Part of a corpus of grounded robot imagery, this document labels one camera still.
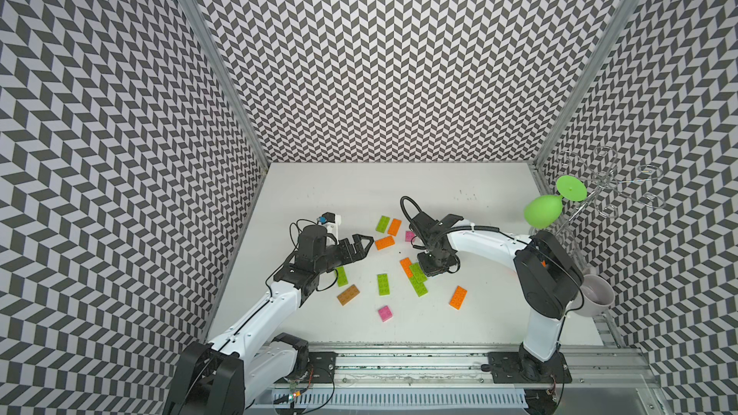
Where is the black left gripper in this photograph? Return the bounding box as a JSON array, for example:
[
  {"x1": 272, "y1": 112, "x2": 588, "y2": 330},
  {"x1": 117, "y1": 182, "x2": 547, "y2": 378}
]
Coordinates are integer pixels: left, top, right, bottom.
[{"x1": 315, "y1": 231, "x2": 374, "y2": 273}]

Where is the orange lego plate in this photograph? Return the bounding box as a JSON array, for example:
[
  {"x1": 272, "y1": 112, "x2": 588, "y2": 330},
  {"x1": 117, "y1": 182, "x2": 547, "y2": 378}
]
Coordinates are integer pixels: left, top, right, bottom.
[
  {"x1": 400, "y1": 257, "x2": 413, "y2": 279},
  {"x1": 387, "y1": 218, "x2": 402, "y2": 237},
  {"x1": 449, "y1": 286, "x2": 468, "y2": 310},
  {"x1": 375, "y1": 236, "x2": 395, "y2": 251}
]

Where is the green lego plate front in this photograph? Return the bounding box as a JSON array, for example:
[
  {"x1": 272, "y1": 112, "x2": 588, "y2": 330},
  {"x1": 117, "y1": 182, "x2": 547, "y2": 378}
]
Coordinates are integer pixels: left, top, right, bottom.
[{"x1": 411, "y1": 278, "x2": 428, "y2": 297}]

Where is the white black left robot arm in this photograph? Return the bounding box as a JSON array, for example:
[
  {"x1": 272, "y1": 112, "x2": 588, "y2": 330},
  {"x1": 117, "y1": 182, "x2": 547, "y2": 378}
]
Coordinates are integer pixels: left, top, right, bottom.
[{"x1": 163, "y1": 223, "x2": 374, "y2": 414}]

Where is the green lego plate under arm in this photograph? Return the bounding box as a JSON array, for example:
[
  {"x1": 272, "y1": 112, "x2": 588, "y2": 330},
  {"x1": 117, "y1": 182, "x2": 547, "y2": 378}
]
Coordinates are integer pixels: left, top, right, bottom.
[{"x1": 336, "y1": 267, "x2": 348, "y2": 286}]

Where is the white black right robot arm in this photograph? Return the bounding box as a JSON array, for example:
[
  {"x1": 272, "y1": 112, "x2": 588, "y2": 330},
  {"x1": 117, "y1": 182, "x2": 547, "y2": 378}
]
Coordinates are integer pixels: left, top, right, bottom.
[{"x1": 409, "y1": 211, "x2": 583, "y2": 363}]

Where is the lime green lego plate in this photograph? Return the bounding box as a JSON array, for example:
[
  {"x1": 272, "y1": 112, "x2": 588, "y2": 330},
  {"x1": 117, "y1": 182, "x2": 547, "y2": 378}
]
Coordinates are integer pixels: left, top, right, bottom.
[{"x1": 376, "y1": 215, "x2": 390, "y2": 234}]

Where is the brown lego plate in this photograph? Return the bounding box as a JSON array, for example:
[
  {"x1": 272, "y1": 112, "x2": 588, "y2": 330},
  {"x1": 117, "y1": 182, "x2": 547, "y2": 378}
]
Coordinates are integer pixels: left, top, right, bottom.
[{"x1": 336, "y1": 284, "x2": 361, "y2": 307}]

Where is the pink lego brick front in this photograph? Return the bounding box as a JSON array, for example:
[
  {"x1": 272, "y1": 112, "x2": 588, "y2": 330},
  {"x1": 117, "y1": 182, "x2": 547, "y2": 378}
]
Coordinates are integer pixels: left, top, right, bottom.
[{"x1": 378, "y1": 305, "x2": 393, "y2": 323}]

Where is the green plastic wine glass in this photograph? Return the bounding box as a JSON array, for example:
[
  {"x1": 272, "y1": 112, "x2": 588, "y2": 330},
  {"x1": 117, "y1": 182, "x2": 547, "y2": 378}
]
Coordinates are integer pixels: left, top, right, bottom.
[{"x1": 524, "y1": 175, "x2": 588, "y2": 230}]

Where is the grey mauve cup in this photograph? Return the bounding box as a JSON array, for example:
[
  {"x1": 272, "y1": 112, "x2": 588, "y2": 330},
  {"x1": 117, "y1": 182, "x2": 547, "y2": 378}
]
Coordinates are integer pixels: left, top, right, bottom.
[{"x1": 574, "y1": 275, "x2": 615, "y2": 317}]

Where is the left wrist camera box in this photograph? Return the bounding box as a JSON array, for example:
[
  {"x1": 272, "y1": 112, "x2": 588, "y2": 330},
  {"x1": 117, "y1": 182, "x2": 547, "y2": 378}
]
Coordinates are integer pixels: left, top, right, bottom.
[{"x1": 317, "y1": 212, "x2": 341, "y2": 241}]

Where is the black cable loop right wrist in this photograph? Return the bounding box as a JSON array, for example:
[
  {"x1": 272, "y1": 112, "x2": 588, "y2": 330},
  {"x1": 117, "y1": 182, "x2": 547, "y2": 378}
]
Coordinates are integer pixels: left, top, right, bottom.
[{"x1": 399, "y1": 195, "x2": 424, "y2": 232}]

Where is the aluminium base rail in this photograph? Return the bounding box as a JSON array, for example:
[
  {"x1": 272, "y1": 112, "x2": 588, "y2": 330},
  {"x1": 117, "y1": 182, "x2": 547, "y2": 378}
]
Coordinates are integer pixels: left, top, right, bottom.
[{"x1": 249, "y1": 344, "x2": 672, "y2": 414}]

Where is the wire glass rack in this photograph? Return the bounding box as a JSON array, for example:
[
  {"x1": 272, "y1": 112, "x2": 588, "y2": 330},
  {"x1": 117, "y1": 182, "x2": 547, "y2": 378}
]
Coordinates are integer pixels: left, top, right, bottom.
[{"x1": 549, "y1": 146, "x2": 665, "y2": 274}]

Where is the aluminium corner post left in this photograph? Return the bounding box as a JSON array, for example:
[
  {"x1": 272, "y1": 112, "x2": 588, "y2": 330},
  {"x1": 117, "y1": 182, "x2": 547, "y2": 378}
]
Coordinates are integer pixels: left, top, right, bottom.
[{"x1": 177, "y1": 0, "x2": 269, "y2": 170}]

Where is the aluminium corner post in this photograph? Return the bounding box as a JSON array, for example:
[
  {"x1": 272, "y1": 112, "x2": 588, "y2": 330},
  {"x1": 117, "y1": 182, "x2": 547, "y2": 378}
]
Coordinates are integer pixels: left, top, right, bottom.
[
  {"x1": 177, "y1": 0, "x2": 269, "y2": 170},
  {"x1": 532, "y1": 0, "x2": 640, "y2": 171}
]

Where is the aluminium corner post right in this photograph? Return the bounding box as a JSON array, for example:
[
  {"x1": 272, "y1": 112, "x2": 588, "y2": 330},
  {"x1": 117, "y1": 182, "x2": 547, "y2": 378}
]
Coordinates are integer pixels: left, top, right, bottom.
[{"x1": 532, "y1": 0, "x2": 640, "y2": 171}]

